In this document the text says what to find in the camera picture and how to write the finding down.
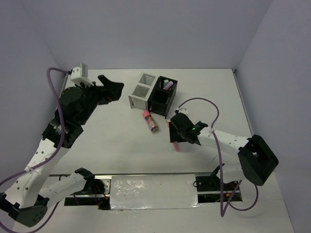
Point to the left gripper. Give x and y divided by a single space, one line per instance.
112 91

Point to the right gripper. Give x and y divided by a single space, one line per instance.
173 131

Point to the pink highlighter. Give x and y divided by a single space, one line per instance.
176 146

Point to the purple highlighter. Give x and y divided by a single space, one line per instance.
168 85

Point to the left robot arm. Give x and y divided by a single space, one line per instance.
27 201

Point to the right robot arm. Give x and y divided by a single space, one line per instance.
243 158

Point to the white slatted pen holder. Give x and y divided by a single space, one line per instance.
142 91

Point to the pink-capped marker tube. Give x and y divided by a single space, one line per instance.
150 121

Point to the black slatted pen holder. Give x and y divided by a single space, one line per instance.
160 99

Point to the silver foil sheet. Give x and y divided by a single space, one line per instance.
153 192

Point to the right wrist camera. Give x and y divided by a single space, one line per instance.
182 110

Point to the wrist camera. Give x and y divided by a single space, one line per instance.
79 75
182 110

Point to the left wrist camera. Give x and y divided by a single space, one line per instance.
79 75

